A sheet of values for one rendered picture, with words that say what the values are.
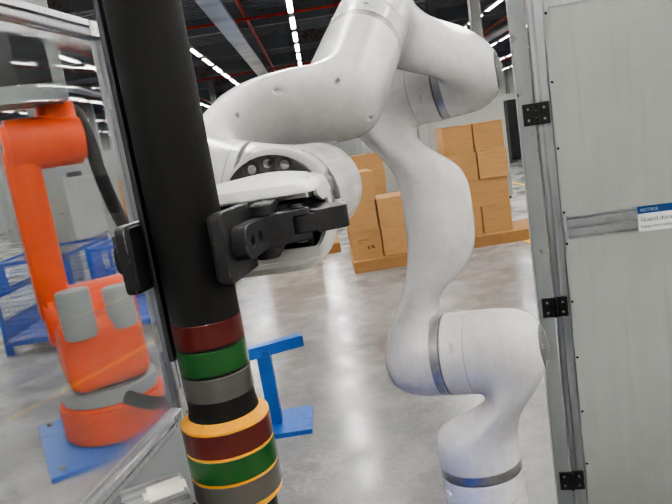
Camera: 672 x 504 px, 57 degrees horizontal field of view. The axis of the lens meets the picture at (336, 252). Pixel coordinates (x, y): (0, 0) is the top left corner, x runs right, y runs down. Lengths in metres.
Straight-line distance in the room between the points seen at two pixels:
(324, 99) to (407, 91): 0.30
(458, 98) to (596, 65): 1.25
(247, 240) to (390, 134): 0.64
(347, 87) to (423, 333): 0.42
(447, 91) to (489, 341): 0.34
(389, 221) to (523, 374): 6.97
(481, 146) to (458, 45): 7.50
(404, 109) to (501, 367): 0.38
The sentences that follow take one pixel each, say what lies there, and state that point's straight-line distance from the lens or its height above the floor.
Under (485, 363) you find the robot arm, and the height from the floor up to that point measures 1.34.
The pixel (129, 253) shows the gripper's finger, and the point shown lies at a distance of 0.29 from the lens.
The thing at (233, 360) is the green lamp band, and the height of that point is 1.58.
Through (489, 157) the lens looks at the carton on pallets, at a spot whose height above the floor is 1.13.
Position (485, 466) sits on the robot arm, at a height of 1.19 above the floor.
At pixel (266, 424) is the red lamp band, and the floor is 1.54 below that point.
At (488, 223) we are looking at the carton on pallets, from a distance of 8.51.
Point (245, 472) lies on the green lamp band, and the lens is 0.31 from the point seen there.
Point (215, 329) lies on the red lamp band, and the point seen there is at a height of 1.59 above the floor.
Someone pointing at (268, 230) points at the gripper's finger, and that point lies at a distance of 0.31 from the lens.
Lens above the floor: 1.67
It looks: 10 degrees down
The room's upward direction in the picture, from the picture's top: 9 degrees counter-clockwise
